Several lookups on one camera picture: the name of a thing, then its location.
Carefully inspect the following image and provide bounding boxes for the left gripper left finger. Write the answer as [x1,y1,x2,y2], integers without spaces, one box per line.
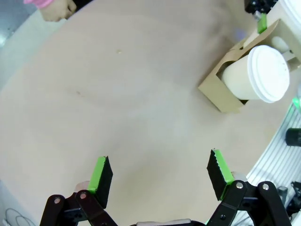
[39,155,118,226]

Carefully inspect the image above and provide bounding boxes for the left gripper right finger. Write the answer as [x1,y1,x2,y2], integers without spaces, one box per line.
[206,148,292,226]

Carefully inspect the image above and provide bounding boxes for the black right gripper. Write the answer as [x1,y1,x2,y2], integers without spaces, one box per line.
[244,0,279,34]

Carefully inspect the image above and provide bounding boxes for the white plastic cup lid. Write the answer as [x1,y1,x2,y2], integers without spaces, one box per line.
[278,0,301,27]
[246,44,291,104]

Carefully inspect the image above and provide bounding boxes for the white paper cup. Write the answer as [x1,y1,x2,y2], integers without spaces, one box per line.
[222,54,260,101]

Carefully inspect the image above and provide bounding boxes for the brown cardboard cup carrier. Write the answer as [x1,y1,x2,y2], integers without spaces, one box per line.
[197,18,301,114]

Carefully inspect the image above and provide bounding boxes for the person's right forearm pink sleeve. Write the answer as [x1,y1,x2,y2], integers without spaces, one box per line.
[23,0,59,9]

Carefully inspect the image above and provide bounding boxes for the person's right hand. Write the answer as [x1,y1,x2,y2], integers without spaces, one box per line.
[40,0,77,23]

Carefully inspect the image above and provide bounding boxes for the black cylindrical knob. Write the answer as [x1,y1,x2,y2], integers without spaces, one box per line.
[285,128,301,147]

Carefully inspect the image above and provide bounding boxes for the person's black trousers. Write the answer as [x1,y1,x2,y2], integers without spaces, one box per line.
[70,0,104,11]

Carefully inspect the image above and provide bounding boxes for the ribbed aluminium table rail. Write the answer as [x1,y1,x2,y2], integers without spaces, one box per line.
[246,101,301,226]

